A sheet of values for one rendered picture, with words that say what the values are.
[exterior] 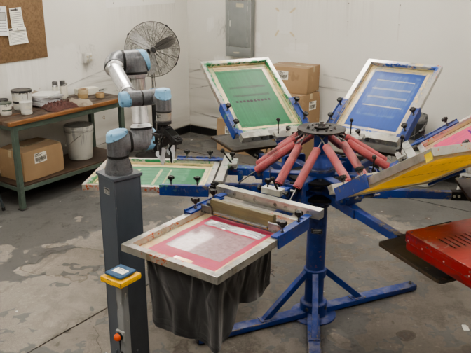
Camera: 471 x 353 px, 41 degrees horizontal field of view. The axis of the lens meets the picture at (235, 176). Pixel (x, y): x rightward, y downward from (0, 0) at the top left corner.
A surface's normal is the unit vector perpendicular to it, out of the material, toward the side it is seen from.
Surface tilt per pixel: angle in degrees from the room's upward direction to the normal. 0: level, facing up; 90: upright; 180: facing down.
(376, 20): 90
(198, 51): 90
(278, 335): 0
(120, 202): 90
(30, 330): 0
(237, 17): 90
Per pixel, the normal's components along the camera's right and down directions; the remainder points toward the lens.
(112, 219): -0.75, 0.22
